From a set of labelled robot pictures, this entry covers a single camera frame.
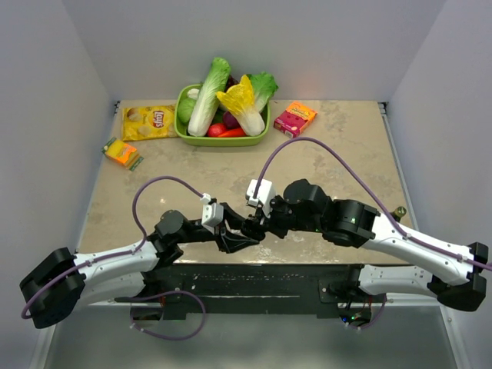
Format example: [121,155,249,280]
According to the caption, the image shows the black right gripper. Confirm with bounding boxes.
[254,194,323,238]

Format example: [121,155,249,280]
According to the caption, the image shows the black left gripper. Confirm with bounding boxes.
[175,203,259,253]

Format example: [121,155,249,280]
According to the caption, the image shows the black earbud charging case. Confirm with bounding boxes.
[241,217,265,241]

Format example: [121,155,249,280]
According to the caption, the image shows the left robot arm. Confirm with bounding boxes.
[19,203,265,329]

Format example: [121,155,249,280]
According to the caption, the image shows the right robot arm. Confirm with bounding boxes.
[245,179,488,312]

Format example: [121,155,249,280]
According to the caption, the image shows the orange carrot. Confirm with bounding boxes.
[218,128,246,138]

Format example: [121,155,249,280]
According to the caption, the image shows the pink orange snack box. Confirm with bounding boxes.
[274,101,317,138]

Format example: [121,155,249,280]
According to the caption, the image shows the red tomato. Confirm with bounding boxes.
[207,123,228,138]

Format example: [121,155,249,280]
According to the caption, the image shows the purple onion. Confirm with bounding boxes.
[222,111,240,130]

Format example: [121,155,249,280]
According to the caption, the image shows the green glass bottle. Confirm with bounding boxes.
[391,206,407,222]

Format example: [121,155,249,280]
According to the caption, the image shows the green white napa cabbage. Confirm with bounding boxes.
[188,57,231,137]

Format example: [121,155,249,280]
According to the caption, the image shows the yellow white cabbage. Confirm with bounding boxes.
[216,75,265,136]

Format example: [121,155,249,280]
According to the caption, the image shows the yellow Lays chips bag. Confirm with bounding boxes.
[121,105,178,141]

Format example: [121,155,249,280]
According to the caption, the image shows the round green vegetable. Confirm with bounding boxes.
[177,98,196,125]

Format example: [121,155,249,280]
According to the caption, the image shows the green lettuce leaf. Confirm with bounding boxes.
[248,71,278,112]

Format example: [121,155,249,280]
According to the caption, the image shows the orange yellow sponge pack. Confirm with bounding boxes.
[101,137,144,171]

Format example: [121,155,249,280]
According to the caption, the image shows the green plastic basket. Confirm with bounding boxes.
[174,105,271,147]

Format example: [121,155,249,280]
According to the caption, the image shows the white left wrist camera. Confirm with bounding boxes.
[201,193,224,234]

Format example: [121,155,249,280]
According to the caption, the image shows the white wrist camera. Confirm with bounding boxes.
[201,193,224,234]
[245,179,277,214]

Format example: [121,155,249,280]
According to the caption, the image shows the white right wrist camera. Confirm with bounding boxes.
[245,179,277,214]

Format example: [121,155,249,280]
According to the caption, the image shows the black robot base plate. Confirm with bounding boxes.
[132,264,384,319]

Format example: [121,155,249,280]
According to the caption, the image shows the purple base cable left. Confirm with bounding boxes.
[129,290,207,341]

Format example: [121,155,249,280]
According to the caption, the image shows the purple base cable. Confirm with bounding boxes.
[345,295,389,331]
[129,290,207,341]

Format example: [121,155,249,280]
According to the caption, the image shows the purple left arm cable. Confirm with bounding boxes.
[21,175,207,320]

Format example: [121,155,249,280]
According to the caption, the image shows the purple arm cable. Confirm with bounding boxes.
[21,175,207,320]
[255,137,492,271]

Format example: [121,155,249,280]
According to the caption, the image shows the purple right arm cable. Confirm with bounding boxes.
[255,137,492,271]

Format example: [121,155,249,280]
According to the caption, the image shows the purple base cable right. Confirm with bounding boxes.
[345,295,389,331]

